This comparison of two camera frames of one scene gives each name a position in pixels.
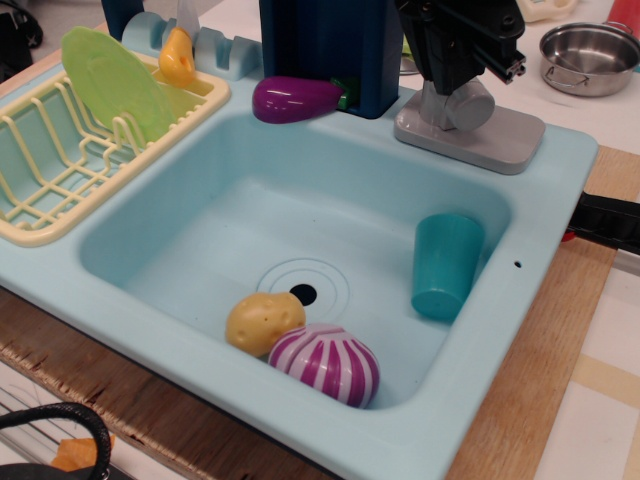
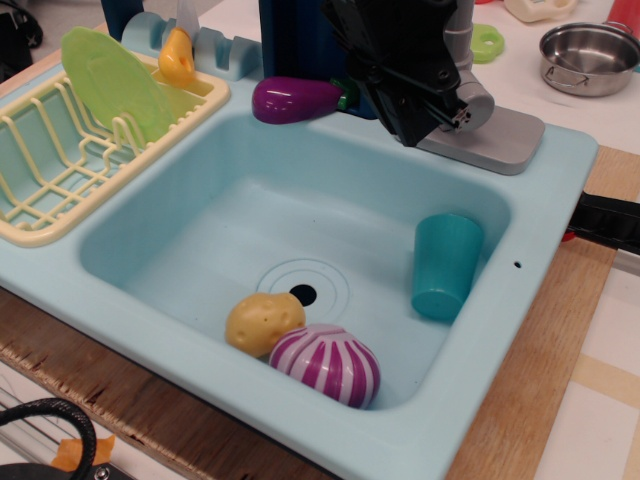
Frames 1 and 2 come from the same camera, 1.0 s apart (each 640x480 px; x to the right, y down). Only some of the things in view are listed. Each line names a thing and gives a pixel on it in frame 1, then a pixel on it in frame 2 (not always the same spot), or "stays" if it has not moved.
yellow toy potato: (254, 321) stays
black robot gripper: (457, 40) → (400, 54)
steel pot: (589, 59) stays
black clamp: (611, 221) stays
